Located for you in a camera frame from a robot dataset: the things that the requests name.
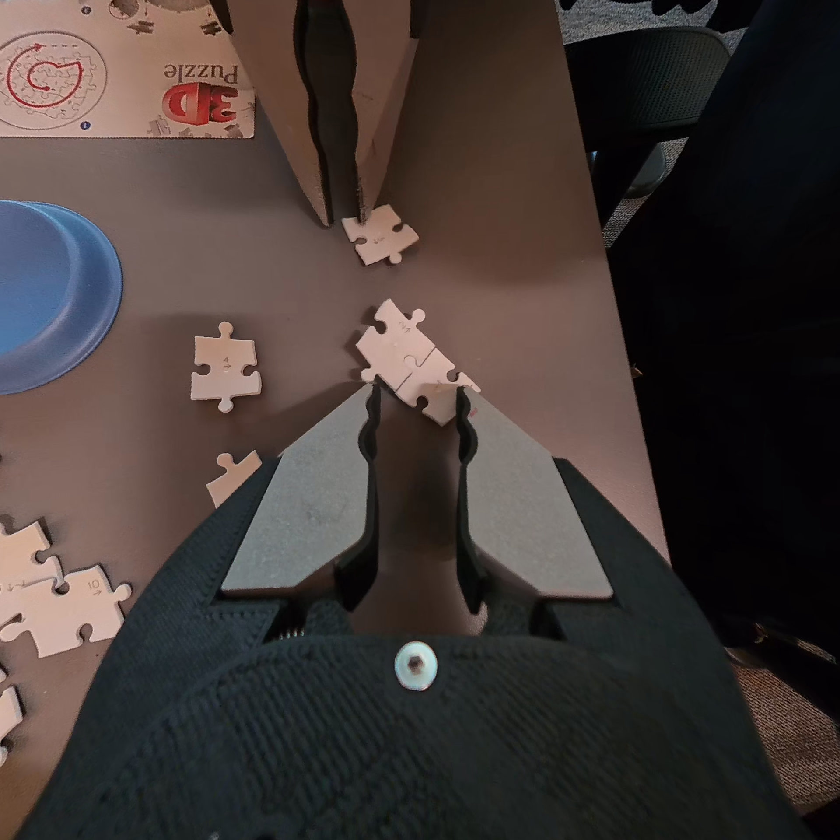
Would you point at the printed instruction sheet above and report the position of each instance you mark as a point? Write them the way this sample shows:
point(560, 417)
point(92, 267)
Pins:
point(118, 72)

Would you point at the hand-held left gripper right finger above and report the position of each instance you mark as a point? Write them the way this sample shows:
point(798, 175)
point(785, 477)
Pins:
point(525, 525)

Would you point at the white jigsaw piece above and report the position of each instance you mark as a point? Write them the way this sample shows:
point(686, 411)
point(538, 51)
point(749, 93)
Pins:
point(433, 394)
point(392, 341)
point(236, 479)
point(225, 367)
point(380, 239)

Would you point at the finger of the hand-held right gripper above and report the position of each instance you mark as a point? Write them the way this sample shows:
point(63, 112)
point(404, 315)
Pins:
point(384, 65)
point(272, 59)

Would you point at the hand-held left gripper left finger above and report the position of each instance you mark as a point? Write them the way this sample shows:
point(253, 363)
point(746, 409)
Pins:
point(308, 518)

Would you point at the blue plastic bowl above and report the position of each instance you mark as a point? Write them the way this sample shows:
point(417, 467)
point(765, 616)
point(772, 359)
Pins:
point(46, 289)

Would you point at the black mesh office chair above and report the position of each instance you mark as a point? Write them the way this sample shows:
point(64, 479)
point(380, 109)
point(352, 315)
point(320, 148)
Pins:
point(630, 85)

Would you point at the dark cloth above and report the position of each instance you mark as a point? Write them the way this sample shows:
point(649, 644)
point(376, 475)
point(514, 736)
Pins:
point(754, 328)

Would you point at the pile of puzzle pieces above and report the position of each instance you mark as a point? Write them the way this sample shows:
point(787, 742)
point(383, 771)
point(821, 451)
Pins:
point(65, 604)

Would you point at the black chair base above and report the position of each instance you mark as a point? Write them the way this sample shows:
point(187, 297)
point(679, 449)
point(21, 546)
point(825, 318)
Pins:
point(787, 646)

